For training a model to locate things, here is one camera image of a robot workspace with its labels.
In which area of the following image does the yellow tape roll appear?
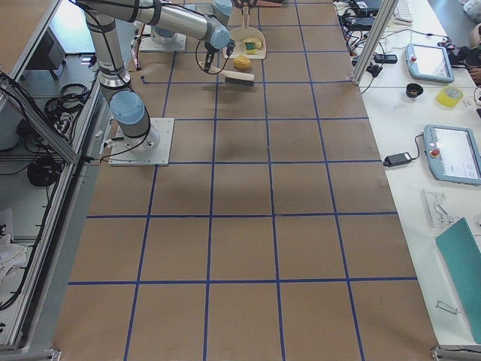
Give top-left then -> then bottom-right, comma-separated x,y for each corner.
436,86 -> 464,108

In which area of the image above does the upper teach pendant tablet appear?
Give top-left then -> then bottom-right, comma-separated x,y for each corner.
405,43 -> 455,83

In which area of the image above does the aluminium frame post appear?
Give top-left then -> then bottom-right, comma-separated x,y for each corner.
352,0 -> 398,86

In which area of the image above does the lower teach pendant tablet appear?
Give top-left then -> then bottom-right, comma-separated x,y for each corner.
423,125 -> 480,186

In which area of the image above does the teal folder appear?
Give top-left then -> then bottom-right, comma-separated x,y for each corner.
435,218 -> 480,344

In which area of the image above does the white hand brush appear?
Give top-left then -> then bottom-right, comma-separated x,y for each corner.
200,62 -> 255,86

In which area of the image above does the black power adapter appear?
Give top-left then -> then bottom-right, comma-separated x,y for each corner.
383,152 -> 413,168

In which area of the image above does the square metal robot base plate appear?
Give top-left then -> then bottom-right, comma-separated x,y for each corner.
108,117 -> 174,166

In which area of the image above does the teach pendant tablet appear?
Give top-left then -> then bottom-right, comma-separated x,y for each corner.
405,43 -> 455,83
423,125 -> 480,186

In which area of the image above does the beige dustpan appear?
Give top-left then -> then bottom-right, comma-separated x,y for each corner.
223,5 -> 267,59

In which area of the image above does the yellow green sponge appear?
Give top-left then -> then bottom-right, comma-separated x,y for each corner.
244,42 -> 257,55

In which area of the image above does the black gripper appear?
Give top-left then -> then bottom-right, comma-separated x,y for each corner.
233,0 -> 258,9
204,47 -> 216,71

